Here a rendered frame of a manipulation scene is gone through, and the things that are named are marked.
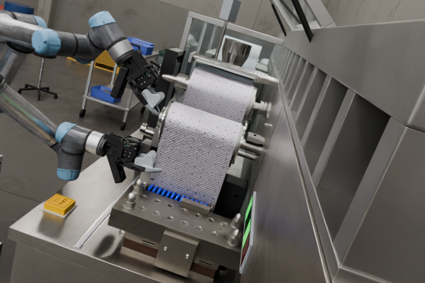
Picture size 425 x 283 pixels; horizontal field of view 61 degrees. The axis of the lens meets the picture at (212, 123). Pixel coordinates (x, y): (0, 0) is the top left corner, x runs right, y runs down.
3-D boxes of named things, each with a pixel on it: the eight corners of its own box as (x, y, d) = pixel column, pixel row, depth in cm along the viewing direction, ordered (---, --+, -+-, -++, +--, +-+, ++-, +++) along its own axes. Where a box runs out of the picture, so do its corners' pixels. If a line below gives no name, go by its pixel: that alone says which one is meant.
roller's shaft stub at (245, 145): (239, 147, 123) (243, 135, 121) (258, 153, 122) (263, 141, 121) (238, 151, 118) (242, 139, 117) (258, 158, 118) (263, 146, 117)
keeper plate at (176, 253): (155, 261, 105) (165, 229, 102) (188, 273, 104) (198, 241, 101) (153, 266, 103) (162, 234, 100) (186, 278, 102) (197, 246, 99)
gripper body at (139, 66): (155, 82, 113) (133, 48, 112) (134, 96, 115) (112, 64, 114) (162, 79, 121) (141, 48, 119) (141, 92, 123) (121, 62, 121)
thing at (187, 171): (147, 186, 122) (161, 136, 117) (213, 209, 121) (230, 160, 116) (147, 187, 122) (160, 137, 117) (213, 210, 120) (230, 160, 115)
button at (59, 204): (55, 199, 121) (56, 192, 120) (74, 206, 120) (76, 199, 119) (42, 209, 114) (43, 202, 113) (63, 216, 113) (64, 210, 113)
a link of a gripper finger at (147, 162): (162, 160, 115) (136, 151, 116) (158, 177, 117) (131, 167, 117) (166, 157, 118) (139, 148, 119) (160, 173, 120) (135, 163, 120)
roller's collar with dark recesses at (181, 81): (176, 86, 147) (180, 72, 146) (190, 91, 147) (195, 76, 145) (172, 89, 141) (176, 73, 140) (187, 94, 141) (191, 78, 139)
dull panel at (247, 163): (252, 111, 339) (260, 86, 333) (255, 112, 339) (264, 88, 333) (228, 246, 125) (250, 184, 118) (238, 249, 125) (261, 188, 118)
